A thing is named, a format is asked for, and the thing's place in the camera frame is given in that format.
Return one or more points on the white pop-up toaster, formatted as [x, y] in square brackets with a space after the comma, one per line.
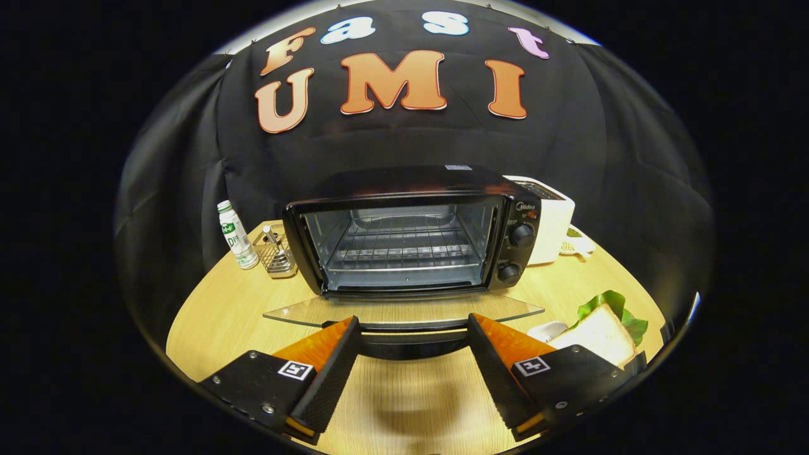
[556, 227]

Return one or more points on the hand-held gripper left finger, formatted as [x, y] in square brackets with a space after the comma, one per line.
[332, 379]

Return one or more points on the white divided dish of beans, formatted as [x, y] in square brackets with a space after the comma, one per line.
[578, 245]

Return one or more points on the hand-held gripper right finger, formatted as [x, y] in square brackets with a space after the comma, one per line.
[499, 379]

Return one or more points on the black toaster oven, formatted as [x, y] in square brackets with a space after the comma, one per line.
[411, 183]

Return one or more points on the white bottle with green label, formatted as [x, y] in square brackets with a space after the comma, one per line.
[237, 243]

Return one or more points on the bread and lettuce sandwich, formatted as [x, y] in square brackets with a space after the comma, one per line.
[600, 335]

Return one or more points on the white rectangular plate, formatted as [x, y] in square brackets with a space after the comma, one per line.
[547, 330]

